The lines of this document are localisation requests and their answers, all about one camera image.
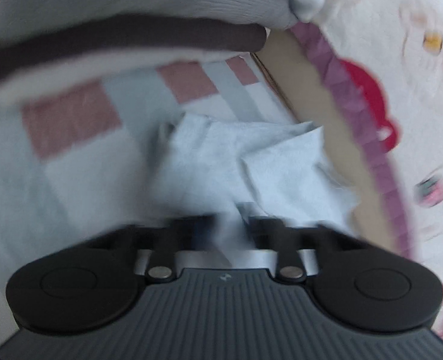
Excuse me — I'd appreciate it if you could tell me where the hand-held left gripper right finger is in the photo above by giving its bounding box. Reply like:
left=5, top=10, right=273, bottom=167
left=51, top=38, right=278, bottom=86
left=249, top=215, right=361, bottom=284

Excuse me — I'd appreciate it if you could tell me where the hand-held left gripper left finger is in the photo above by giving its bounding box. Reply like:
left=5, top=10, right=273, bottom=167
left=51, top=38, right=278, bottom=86
left=83, top=215, right=216, bottom=281

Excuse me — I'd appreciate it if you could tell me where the light grey garment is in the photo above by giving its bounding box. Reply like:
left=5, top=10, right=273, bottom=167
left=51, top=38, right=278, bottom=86
left=154, top=114, right=361, bottom=263

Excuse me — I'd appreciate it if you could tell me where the stack of folded clothes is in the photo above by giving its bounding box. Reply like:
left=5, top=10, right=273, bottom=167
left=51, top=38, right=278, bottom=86
left=0, top=0, right=327, bottom=106

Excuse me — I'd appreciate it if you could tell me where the plaid cartoon blanket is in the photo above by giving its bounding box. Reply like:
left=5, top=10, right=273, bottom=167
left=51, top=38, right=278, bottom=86
left=0, top=54, right=301, bottom=349

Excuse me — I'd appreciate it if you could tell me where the bear printed quilt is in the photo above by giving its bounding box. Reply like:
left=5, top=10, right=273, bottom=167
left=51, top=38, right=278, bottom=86
left=289, top=0, right=443, bottom=342

